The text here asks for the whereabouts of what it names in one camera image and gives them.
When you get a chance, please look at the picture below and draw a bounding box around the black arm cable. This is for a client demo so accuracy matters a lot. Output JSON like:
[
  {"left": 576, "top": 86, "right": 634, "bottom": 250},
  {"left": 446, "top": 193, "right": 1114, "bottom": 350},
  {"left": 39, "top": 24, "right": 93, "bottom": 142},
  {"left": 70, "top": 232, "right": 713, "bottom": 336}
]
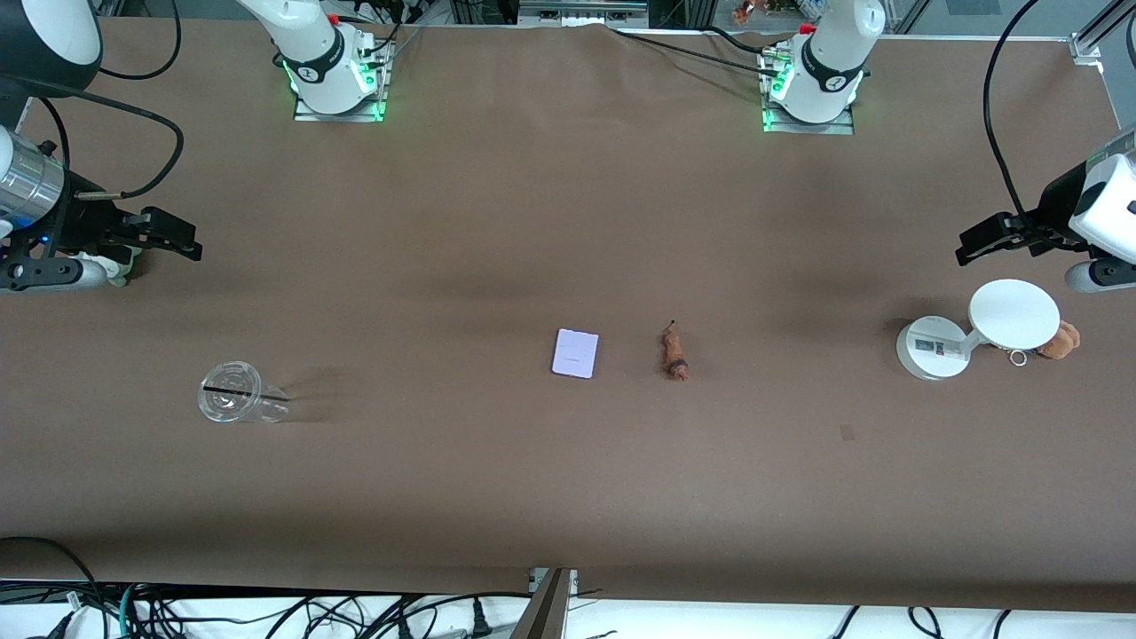
[
  {"left": 0, "top": 0, "right": 185, "bottom": 201},
  {"left": 982, "top": 0, "right": 1041, "bottom": 223}
]

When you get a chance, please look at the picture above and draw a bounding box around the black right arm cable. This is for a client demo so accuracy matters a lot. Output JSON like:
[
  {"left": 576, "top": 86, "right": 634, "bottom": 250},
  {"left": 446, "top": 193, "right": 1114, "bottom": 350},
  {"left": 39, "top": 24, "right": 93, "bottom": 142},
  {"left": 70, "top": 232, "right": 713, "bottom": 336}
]
[{"left": 0, "top": 0, "right": 185, "bottom": 201}]

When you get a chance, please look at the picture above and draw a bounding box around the brown table cover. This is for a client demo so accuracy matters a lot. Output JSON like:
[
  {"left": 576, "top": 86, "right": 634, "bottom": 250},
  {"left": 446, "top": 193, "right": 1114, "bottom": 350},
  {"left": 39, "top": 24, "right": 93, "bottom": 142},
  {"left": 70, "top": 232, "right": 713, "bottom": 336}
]
[{"left": 0, "top": 18, "right": 1136, "bottom": 613}]

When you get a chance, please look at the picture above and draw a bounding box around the small lavender box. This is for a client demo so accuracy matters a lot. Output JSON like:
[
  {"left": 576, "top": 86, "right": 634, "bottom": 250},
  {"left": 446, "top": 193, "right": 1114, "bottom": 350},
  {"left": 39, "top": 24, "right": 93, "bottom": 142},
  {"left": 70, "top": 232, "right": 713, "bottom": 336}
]
[{"left": 551, "top": 328, "right": 600, "bottom": 380}]

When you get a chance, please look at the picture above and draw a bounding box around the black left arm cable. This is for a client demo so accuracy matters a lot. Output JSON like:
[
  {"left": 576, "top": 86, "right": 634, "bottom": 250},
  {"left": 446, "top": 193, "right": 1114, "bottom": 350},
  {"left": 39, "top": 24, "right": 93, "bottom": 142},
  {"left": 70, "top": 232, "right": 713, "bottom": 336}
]
[{"left": 982, "top": 0, "right": 1041, "bottom": 223}]

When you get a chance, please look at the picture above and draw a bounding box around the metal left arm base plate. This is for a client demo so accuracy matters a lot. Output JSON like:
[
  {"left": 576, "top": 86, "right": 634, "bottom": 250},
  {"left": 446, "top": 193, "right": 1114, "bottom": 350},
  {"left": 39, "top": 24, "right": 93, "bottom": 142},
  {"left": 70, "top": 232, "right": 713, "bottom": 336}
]
[{"left": 759, "top": 49, "right": 857, "bottom": 136}]

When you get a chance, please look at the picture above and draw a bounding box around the white round desk lamp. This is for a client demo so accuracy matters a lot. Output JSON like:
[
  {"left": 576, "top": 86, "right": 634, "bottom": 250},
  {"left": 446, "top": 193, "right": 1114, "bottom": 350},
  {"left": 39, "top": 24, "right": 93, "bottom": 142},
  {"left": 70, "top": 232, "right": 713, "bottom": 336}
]
[{"left": 895, "top": 279, "right": 1061, "bottom": 382}]

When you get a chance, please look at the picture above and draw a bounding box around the brown plush keychain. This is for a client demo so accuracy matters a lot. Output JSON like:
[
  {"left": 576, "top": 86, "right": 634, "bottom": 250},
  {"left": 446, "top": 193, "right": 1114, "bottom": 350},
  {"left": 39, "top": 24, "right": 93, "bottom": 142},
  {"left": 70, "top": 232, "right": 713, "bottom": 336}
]
[{"left": 1007, "top": 320, "right": 1082, "bottom": 367}]

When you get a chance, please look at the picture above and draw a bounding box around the aluminium frame rail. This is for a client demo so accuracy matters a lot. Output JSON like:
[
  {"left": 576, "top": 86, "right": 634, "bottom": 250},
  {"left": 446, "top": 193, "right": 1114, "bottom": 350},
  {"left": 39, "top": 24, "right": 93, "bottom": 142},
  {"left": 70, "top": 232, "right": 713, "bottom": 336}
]
[{"left": 1069, "top": 0, "right": 1136, "bottom": 65}]

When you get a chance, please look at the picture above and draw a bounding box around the colourful toys pile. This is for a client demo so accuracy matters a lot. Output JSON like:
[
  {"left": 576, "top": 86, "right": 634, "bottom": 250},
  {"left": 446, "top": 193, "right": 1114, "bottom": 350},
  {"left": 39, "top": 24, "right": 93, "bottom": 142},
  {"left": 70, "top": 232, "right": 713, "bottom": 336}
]
[{"left": 732, "top": 0, "right": 800, "bottom": 25}]

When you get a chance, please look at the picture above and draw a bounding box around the aluminium post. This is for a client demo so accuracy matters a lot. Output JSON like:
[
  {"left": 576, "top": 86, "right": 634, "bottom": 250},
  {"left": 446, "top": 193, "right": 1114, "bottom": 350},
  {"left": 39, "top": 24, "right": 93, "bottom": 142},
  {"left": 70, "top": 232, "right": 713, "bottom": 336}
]
[{"left": 510, "top": 568, "right": 580, "bottom": 639}]

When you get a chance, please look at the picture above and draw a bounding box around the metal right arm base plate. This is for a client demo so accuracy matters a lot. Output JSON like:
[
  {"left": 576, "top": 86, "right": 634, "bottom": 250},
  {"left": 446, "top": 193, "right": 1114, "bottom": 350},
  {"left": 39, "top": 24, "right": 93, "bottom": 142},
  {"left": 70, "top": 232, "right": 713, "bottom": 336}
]
[{"left": 293, "top": 35, "right": 393, "bottom": 123}]

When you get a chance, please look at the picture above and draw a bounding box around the black table cable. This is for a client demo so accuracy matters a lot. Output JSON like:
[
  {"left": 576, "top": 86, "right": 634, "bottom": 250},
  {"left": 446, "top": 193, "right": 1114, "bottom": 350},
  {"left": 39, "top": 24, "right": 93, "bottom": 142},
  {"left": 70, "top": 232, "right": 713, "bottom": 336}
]
[
  {"left": 706, "top": 25, "right": 782, "bottom": 56},
  {"left": 608, "top": 25, "right": 773, "bottom": 70}
]

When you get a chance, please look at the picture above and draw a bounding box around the metal frame bar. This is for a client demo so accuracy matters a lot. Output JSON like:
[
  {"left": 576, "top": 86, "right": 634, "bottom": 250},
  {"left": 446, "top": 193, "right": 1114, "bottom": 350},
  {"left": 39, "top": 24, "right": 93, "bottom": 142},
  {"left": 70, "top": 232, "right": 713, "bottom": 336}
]
[{"left": 517, "top": 0, "right": 651, "bottom": 26}]

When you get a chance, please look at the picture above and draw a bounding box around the black looped floor cable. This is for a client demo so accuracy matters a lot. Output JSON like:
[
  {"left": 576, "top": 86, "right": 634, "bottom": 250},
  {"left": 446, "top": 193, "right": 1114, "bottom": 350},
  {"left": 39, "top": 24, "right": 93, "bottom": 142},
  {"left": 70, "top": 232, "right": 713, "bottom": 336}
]
[{"left": 0, "top": 536, "right": 103, "bottom": 613}]

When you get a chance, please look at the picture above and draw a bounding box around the brown lion statue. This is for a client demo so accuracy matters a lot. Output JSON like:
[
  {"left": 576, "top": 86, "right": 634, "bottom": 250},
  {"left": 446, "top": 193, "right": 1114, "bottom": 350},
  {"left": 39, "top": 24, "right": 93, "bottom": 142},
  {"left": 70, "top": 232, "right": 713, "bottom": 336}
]
[{"left": 660, "top": 319, "right": 691, "bottom": 383}]

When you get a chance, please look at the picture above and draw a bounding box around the clear plastic cup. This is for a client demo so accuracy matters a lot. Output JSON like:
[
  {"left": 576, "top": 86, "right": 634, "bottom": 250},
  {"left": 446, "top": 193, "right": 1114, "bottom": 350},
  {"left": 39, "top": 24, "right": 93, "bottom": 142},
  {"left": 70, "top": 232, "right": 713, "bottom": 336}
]
[{"left": 197, "top": 360, "right": 292, "bottom": 424}]

